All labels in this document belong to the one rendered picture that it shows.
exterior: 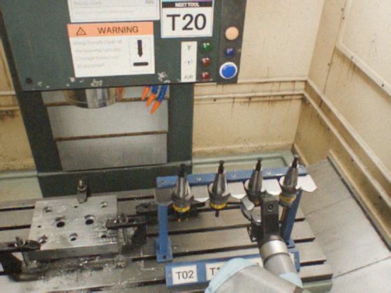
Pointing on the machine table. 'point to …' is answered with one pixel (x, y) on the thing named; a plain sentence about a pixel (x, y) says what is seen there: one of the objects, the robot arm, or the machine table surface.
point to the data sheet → (113, 10)
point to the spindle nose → (94, 97)
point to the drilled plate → (102, 246)
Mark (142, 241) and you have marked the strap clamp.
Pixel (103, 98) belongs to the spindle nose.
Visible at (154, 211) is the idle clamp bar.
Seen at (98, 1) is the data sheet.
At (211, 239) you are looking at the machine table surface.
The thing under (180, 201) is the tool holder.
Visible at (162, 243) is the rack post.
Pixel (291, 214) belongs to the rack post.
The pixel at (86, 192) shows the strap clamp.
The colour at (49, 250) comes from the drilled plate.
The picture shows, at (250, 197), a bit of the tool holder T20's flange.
